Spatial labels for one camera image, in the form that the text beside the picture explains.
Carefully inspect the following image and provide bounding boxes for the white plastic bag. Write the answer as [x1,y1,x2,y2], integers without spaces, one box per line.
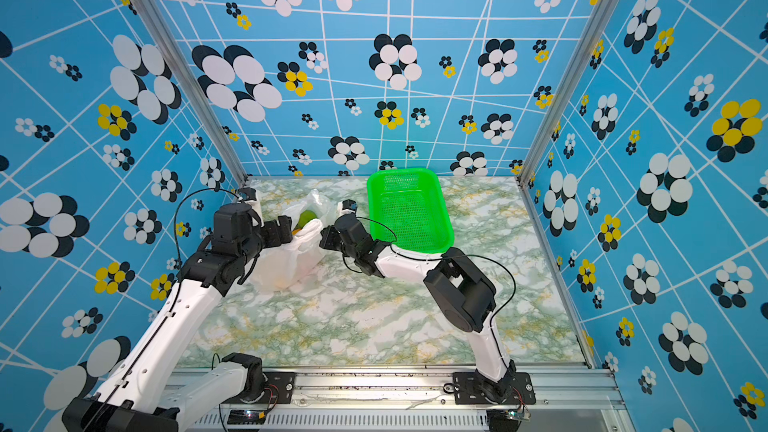
[249,189,337,293]

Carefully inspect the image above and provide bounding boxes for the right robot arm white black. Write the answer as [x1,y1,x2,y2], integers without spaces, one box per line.
[320,214,516,404]

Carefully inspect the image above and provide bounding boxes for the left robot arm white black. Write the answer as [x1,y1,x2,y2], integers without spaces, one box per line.
[62,200,292,431]

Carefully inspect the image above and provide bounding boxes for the green fruit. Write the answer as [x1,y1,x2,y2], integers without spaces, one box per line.
[294,209,317,230]

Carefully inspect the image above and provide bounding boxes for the green plastic basket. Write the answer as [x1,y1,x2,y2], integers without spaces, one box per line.
[366,168,454,254]

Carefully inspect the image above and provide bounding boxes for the left circuit board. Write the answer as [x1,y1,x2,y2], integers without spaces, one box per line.
[227,409,267,426]

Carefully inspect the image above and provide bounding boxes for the circuit board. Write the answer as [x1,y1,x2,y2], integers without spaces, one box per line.
[227,409,267,426]
[486,409,531,432]

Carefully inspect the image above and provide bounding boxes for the right circuit board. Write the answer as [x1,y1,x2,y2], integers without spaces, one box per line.
[486,409,531,432]

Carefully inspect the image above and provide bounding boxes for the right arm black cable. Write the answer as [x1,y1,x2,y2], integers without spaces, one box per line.
[341,215,518,337]

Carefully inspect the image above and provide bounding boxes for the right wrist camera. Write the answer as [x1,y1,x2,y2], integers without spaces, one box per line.
[337,199,358,218]

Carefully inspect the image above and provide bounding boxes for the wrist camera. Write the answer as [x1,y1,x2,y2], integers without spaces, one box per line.
[236,187,263,226]
[337,199,358,218]

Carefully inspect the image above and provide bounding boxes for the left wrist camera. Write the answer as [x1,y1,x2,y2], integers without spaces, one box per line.
[236,187,263,226]

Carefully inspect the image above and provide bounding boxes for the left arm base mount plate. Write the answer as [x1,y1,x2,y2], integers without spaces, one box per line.
[234,371,297,405]

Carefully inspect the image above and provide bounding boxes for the aluminium front rail frame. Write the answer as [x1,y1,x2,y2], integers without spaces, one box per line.
[163,363,635,431]

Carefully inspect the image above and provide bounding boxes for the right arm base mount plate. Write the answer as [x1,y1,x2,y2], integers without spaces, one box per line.
[444,371,537,406]

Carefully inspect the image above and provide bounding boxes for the left aluminium corner post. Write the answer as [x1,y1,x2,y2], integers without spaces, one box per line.
[132,0,247,186]

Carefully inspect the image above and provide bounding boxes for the aluminium corner post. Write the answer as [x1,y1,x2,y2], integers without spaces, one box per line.
[520,0,620,187]
[132,0,247,186]

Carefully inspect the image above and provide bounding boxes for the right aluminium corner post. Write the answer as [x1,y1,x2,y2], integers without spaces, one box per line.
[520,0,620,187]

